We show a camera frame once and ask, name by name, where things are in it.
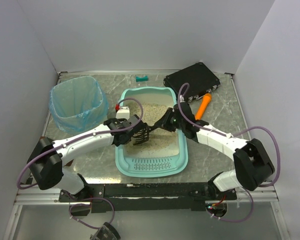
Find teal litter box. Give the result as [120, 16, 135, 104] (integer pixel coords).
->
[115, 86, 188, 178]

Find white trash bin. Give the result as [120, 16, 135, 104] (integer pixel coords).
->
[48, 75, 110, 135]

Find black litter scoop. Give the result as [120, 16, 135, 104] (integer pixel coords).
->
[132, 123, 160, 146]

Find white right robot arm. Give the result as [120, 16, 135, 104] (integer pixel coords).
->
[154, 102, 275, 192]

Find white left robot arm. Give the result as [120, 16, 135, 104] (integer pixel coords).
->
[27, 115, 149, 195]

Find beige cat litter pellets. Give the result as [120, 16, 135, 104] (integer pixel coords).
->
[123, 103, 179, 158]

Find brown metronome box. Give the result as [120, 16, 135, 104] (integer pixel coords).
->
[39, 136, 74, 167]

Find small teal block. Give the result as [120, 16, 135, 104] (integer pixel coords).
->
[135, 75, 149, 83]

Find black hard case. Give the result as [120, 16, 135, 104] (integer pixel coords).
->
[163, 62, 221, 103]

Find blue plastic bin liner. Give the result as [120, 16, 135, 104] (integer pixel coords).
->
[48, 75, 110, 135]

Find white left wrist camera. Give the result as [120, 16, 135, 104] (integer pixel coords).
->
[115, 104, 130, 120]

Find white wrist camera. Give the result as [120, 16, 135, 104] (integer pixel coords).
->
[115, 104, 130, 120]
[178, 95, 185, 103]

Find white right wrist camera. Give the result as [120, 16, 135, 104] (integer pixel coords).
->
[178, 95, 185, 103]

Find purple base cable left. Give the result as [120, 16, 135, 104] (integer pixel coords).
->
[68, 196, 116, 229]

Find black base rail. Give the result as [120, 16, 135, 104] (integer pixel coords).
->
[58, 182, 237, 213]

